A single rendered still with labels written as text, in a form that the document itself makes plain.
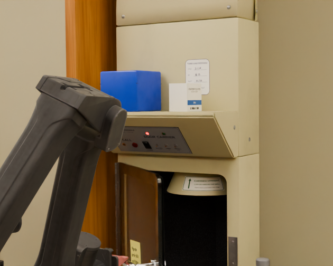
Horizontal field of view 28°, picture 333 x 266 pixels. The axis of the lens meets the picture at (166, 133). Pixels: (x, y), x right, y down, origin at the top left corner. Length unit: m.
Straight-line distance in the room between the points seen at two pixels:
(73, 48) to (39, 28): 0.78
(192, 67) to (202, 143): 0.18
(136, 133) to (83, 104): 0.57
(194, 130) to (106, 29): 0.41
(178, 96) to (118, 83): 0.14
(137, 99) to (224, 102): 0.19
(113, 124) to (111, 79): 0.51
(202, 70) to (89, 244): 0.49
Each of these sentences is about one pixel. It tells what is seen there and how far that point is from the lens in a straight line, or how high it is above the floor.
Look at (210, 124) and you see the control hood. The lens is 1.35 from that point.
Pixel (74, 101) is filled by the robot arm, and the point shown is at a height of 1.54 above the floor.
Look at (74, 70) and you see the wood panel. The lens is 1.56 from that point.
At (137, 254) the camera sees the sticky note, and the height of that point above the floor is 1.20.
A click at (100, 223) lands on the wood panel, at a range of 1.65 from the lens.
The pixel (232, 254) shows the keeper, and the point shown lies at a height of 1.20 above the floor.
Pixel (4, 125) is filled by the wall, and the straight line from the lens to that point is 2.45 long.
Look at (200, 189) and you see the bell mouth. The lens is 1.52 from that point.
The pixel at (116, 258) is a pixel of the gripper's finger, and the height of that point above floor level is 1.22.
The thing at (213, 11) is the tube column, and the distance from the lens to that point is 1.47.
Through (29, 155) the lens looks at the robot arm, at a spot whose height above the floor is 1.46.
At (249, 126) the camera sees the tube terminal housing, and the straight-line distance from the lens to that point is 1.48.
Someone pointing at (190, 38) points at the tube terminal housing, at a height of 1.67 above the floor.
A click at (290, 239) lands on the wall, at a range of 1.89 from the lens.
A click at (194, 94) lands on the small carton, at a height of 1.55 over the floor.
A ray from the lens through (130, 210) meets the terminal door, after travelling 1.49.
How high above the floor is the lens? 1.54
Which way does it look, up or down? 3 degrees down
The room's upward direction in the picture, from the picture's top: 1 degrees counter-clockwise
